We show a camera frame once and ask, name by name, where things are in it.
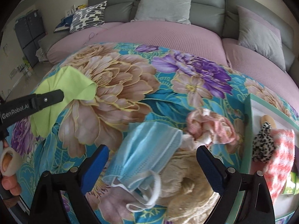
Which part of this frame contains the light green cloth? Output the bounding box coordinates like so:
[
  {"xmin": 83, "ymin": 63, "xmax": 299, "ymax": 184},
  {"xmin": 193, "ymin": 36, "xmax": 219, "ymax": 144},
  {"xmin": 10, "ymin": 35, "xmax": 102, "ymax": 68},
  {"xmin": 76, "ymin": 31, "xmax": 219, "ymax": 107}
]
[{"xmin": 30, "ymin": 66, "xmax": 96, "ymax": 138}]

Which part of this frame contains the pink white striped fuzzy sock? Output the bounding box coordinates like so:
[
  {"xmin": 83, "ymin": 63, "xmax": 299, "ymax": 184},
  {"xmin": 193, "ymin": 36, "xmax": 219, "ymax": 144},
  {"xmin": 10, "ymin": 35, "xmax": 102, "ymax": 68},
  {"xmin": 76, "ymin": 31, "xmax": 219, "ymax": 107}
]
[{"xmin": 263, "ymin": 129, "xmax": 295, "ymax": 203}]

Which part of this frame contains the green tissue pack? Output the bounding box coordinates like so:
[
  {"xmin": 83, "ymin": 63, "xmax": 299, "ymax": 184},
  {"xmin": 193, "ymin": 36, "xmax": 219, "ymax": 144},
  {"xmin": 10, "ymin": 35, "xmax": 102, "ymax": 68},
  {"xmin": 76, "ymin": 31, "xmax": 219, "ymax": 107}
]
[{"xmin": 282, "ymin": 172, "xmax": 296, "ymax": 195}]

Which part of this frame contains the operator hand with finger ring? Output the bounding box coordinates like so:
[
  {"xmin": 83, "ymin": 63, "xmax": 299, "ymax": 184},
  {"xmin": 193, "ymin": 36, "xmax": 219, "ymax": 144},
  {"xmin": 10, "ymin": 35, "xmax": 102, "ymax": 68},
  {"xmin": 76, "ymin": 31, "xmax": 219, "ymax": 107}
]
[{"xmin": 1, "ymin": 139, "xmax": 22, "ymax": 196}]

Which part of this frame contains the cream lace scrunchie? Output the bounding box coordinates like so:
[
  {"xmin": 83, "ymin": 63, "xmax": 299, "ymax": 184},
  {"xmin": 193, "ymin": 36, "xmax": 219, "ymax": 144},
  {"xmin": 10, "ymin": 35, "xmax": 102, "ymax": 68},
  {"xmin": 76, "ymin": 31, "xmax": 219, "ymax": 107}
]
[{"xmin": 156, "ymin": 151, "xmax": 220, "ymax": 223}]

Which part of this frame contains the pink white scrunchie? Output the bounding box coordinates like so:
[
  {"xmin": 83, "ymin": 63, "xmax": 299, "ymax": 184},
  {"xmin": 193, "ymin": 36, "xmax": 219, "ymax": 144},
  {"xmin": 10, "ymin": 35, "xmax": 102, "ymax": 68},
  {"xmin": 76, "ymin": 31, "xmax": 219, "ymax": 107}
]
[{"xmin": 180, "ymin": 107, "xmax": 239, "ymax": 151}]

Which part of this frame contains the black white spotted scrunchie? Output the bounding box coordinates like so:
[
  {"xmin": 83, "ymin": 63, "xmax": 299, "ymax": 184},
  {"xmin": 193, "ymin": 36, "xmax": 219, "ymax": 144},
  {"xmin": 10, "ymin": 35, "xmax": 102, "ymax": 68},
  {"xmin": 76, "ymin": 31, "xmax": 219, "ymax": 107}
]
[{"xmin": 252, "ymin": 122, "xmax": 275, "ymax": 163}]

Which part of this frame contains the blue face mask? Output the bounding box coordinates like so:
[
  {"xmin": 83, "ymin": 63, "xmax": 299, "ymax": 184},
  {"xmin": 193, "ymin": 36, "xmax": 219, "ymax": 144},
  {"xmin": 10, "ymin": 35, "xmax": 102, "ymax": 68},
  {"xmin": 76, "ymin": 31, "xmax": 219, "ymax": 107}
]
[{"xmin": 102, "ymin": 121, "xmax": 183, "ymax": 212}]

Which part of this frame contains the dark cabinet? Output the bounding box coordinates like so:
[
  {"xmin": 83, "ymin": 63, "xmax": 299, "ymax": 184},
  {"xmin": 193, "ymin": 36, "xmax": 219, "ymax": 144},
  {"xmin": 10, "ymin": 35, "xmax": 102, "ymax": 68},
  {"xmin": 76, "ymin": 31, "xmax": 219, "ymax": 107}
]
[{"xmin": 14, "ymin": 10, "xmax": 46, "ymax": 67}]

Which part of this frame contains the beige round powder puff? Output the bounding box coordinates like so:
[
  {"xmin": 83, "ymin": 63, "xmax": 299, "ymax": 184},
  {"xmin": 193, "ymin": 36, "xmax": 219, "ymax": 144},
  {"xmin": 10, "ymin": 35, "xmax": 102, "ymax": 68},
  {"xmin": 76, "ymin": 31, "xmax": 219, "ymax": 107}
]
[{"xmin": 260, "ymin": 115, "xmax": 276, "ymax": 128}]

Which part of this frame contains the teal white storage box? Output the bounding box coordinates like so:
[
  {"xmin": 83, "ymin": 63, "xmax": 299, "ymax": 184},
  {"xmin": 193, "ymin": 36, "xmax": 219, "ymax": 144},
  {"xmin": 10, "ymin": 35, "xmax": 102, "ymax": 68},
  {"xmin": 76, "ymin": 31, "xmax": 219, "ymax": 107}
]
[{"xmin": 225, "ymin": 93, "xmax": 299, "ymax": 224}]

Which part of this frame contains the dark blue cushion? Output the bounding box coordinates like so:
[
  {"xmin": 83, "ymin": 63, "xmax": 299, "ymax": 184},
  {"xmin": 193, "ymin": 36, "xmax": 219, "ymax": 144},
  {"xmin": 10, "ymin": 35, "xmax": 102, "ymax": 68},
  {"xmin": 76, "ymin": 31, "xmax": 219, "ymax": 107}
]
[{"xmin": 54, "ymin": 14, "xmax": 73, "ymax": 33}]

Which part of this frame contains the black white patterned cushion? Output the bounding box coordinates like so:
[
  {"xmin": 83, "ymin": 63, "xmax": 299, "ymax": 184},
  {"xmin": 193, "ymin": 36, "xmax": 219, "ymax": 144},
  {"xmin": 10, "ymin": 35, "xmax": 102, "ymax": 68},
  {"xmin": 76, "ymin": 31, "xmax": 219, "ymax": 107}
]
[{"xmin": 70, "ymin": 1, "xmax": 107, "ymax": 33}]

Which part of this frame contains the floral teal blanket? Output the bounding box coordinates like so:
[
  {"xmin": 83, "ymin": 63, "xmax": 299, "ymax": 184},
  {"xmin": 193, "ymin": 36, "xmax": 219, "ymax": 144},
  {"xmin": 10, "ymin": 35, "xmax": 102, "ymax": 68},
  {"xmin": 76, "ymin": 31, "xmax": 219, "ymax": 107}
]
[{"xmin": 7, "ymin": 43, "xmax": 298, "ymax": 223}]

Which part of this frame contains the pink sofa seat cover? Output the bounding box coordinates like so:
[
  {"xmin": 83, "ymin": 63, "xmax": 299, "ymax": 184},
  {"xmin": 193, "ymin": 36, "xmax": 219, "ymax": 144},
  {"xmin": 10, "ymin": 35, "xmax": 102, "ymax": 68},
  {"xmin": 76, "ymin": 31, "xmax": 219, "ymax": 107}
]
[{"xmin": 46, "ymin": 21, "xmax": 298, "ymax": 110}]

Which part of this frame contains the grey pink right cushion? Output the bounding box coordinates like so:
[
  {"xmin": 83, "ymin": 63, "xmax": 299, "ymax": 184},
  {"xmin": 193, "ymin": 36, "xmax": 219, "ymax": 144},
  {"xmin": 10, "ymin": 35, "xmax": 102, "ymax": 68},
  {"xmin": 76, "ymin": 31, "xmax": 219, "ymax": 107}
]
[{"xmin": 237, "ymin": 6, "xmax": 286, "ymax": 72}]

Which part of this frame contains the grey middle cushion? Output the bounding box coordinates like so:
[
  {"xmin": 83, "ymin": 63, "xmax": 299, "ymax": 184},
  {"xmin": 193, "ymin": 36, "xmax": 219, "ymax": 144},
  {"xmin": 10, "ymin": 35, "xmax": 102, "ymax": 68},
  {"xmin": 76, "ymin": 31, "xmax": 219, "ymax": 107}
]
[{"xmin": 133, "ymin": 0, "xmax": 192, "ymax": 25}]

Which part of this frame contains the grey sofa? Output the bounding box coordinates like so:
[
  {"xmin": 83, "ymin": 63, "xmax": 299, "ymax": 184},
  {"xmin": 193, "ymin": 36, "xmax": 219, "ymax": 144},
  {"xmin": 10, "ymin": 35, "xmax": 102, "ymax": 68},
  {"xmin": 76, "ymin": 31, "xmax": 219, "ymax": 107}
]
[{"xmin": 37, "ymin": 0, "xmax": 299, "ymax": 75}]

